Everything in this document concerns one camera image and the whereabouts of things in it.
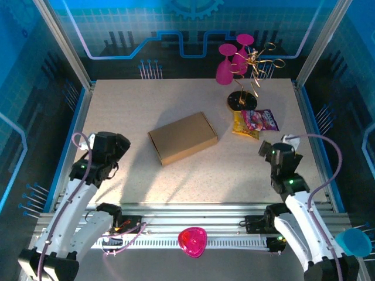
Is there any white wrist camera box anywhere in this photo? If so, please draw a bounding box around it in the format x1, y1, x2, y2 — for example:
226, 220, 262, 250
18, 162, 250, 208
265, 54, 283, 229
281, 134, 302, 150
79, 133, 97, 152

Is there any blue plastic wine glass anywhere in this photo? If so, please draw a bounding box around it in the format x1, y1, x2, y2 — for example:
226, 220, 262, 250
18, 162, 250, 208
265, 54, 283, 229
335, 228, 373, 258

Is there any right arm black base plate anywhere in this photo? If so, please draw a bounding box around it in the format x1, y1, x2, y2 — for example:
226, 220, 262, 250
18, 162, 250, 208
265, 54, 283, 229
245, 215, 278, 235

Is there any pink plastic wine glass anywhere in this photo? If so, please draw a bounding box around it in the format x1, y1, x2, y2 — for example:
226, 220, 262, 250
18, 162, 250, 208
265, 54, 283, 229
231, 34, 254, 76
216, 43, 237, 86

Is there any white slotted cable duct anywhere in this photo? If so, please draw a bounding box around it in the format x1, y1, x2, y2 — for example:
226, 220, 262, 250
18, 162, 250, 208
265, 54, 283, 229
90, 237, 269, 249

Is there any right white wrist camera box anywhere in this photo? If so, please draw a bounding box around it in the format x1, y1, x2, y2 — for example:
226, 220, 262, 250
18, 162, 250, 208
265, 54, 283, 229
281, 134, 302, 150

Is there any pink triangular plastic bowl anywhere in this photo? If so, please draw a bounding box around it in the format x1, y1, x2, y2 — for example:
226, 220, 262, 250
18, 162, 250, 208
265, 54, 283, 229
178, 227, 208, 259

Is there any aluminium frame post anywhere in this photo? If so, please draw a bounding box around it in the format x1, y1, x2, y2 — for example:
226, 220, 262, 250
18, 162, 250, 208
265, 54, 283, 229
294, 0, 354, 90
32, 0, 96, 90

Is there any brown cardboard paper box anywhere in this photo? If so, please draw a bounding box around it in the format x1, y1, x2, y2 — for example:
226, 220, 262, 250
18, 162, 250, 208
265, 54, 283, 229
147, 111, 219, 167

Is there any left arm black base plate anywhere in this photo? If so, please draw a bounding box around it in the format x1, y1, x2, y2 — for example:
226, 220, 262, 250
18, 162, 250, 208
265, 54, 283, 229
110, 215, 142, 235

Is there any aluminium frame rail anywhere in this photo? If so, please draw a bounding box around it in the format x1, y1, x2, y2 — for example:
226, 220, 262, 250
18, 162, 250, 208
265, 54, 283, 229
33, 203, 352, 237

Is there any purple candy bag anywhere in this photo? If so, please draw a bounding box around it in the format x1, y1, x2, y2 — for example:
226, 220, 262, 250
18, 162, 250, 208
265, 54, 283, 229
240, 109, 280, 132

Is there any gold wire glass rack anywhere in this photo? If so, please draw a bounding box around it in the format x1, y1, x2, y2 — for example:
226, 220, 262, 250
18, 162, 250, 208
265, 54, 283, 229
227, 42, 287, 112

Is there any yellow snack bag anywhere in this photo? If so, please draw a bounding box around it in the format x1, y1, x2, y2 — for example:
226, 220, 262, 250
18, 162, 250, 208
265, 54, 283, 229
231, 110, 261, 141

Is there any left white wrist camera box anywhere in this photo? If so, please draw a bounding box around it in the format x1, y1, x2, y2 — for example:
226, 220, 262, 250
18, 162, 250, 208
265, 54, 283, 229
79, 133, 97, 152

